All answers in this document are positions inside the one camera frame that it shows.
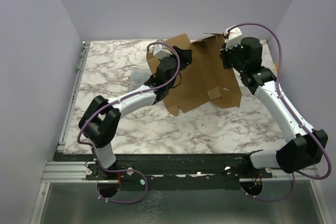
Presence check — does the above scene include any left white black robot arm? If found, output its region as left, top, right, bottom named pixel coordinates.
left=78, top=42, right=192, bottom=179

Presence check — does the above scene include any brown cardboard box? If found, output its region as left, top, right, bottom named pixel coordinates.
left=145, top=32, right=243, bottom=116

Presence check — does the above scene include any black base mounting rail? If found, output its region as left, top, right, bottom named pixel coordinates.
left=86, top=153, right=272, bottom=191

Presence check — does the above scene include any clear plastic screw organizer box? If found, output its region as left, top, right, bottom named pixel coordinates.
left=129, top=68, right=151, bottom=91

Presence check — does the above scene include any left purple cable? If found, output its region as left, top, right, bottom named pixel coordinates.
left=77, top=43, right=182, bottom=204

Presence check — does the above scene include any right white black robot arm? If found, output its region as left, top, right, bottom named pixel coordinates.
left=220, top=36, right=328, bottom=177

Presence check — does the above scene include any aluminium extrusion frame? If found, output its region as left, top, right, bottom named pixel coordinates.
left=30, top=41, right=90, bottom=223

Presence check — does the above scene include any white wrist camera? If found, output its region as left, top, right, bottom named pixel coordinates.
left=224, top=27, right=243, bottom=50
left=152, top=44, right=172, bottom=60

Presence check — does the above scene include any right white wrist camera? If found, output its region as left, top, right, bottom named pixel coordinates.
left=224, top=27, right=243, bottom=50

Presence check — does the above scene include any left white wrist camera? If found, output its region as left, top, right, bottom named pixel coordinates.
left=152, top=44, right=172, bottom=60

